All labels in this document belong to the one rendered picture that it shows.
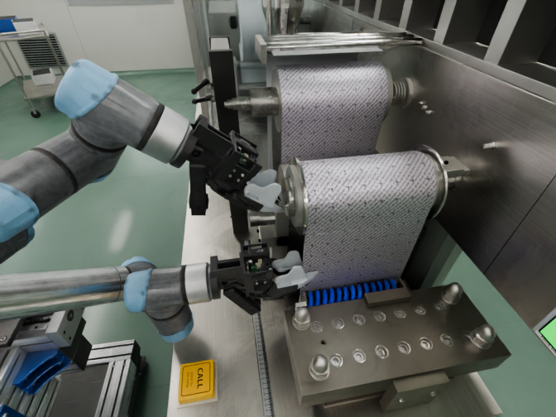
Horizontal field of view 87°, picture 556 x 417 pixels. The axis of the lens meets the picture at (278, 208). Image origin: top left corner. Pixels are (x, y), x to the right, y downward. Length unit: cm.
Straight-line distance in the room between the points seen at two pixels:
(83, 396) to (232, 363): 99
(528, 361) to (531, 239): 159
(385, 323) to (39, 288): 63
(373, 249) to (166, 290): 40
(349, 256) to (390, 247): 9
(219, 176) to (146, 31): 570
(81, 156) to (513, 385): 199
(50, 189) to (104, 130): 10
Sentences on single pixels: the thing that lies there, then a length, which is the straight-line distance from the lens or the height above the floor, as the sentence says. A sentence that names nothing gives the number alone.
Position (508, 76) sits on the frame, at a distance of 62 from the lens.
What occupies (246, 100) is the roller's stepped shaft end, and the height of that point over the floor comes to 135.
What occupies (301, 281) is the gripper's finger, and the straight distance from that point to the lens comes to 60.
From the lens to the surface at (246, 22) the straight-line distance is 141.
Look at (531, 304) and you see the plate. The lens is 63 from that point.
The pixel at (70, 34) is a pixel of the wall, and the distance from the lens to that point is 644.
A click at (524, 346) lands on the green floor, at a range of 219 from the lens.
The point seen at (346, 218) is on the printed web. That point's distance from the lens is 54.
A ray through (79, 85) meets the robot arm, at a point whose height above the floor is 147.
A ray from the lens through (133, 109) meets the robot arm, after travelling 44.
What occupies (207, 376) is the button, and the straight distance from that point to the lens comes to 72.
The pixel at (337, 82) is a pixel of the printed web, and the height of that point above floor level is 139.
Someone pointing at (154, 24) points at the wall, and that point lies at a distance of 607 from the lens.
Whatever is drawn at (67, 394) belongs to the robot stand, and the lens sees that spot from 169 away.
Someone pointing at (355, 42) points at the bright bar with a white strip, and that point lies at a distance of 73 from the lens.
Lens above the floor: 159
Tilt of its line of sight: 40 degrees down
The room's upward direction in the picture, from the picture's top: straight up
